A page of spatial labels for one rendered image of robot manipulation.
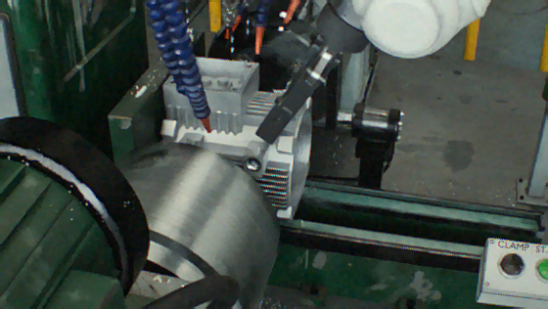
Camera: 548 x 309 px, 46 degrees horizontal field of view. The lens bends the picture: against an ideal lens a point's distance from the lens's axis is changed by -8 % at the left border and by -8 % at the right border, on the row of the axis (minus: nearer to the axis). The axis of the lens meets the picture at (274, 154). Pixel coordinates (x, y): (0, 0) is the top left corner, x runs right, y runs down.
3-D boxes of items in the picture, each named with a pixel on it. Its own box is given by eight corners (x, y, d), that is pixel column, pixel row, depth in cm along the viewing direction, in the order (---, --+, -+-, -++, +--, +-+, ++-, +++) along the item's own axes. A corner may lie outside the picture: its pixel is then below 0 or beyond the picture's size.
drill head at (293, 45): (194, 148, 129) (186, 23, 115) (254, 53, 162) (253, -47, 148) (327, 167, 124) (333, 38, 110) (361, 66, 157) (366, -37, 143)
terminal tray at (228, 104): (165, 127, 105) (161, 86, 101) (189, 94, 114) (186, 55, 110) (241, 138, 103) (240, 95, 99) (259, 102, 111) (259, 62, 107)
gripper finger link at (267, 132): (297, 110, 97) (296, 111, 96) (273, 143, 101) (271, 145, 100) (279, 98, 96) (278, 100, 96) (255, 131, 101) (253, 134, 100)
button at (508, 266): (497, 278, 81) (500, 272, 79) (499, 256, 82) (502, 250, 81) (520, 281, 80) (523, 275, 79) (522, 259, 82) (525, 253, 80)
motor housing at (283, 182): (164, 222, 110) (153, 120, 100) (202, 156, 126) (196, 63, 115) (287, 243, 106) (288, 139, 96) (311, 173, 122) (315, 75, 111)
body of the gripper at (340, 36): (335, -14, 90) (299, 36, 95) (323, 9, 83) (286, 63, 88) (382, 18, 90) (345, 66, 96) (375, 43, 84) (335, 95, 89)
